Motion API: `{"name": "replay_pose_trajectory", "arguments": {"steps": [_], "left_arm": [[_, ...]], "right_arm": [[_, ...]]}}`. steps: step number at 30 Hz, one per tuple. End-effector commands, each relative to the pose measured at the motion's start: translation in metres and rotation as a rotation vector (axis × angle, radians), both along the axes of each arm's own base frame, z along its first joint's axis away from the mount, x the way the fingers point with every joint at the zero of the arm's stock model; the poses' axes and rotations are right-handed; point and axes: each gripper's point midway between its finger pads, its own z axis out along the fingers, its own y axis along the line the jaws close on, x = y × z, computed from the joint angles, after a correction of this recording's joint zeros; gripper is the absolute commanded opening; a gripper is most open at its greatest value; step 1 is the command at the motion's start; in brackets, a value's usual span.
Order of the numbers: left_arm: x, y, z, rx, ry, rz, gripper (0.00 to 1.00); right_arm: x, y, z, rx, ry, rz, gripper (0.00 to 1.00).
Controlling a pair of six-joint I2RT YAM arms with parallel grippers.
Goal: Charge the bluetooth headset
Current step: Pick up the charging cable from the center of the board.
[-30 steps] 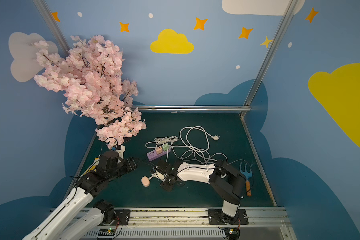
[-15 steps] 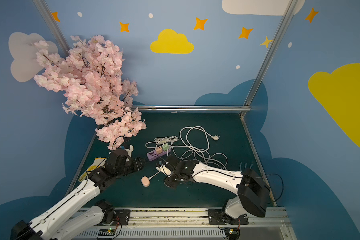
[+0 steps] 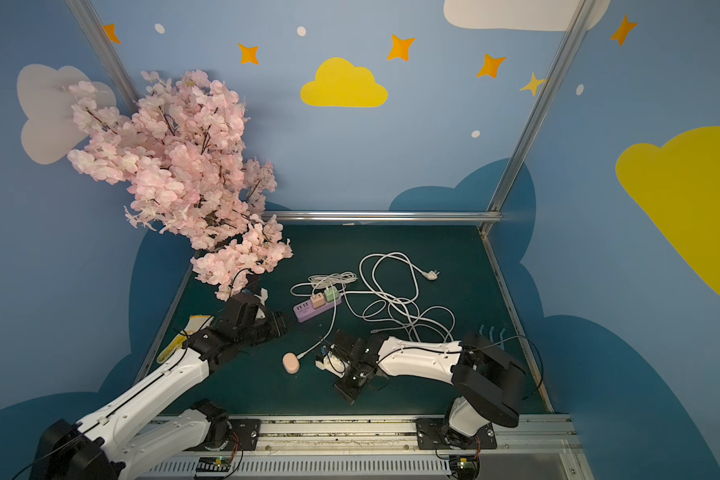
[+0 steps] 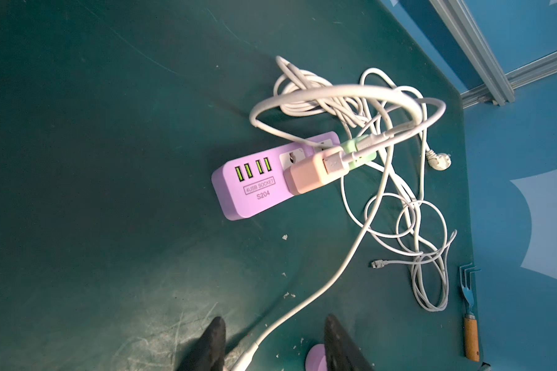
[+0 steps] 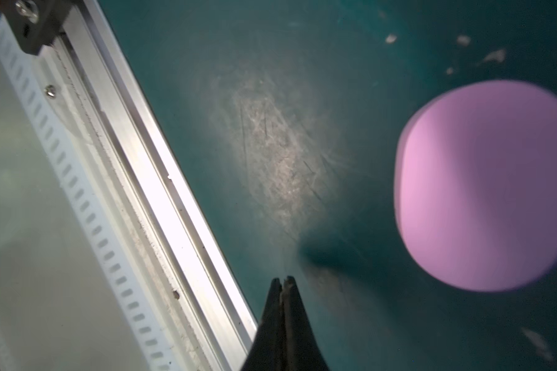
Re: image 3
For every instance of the orange handled garden fork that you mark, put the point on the orange handled garden fork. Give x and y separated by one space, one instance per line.
494 335

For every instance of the pink artificial blossom tree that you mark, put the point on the pink artificial blossom tree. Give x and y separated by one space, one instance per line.
181 155

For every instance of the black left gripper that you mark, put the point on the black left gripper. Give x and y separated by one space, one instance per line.
270 324

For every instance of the right aluminium frame post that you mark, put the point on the right aluminium frame post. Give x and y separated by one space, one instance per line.
559 68

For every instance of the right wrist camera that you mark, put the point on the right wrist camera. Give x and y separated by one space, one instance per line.
330 363

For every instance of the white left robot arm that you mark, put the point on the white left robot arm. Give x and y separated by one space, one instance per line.
110 443

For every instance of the green charger plug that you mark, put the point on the green charger plug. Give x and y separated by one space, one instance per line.
331 294

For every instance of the aluminium frame post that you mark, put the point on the aluminium frame post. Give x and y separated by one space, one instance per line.
90 24
559 68

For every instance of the yellow work glove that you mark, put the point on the yellow work glove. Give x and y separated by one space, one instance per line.
194 324

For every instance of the left aluminium frame post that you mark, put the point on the left aluminium frame post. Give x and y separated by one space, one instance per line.
90 24

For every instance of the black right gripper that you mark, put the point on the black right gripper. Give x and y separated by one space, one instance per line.
341 358

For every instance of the aluminium back frame rail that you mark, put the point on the aluminium back frame rail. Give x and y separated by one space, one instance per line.
314 217

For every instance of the purple power strip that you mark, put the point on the purple power strip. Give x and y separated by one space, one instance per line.
306 311

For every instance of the pink charger adapter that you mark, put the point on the pink charger adapter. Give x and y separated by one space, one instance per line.
317 300

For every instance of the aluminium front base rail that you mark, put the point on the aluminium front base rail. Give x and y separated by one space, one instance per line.
354 446

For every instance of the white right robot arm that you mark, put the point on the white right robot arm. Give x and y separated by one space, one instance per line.
489 381

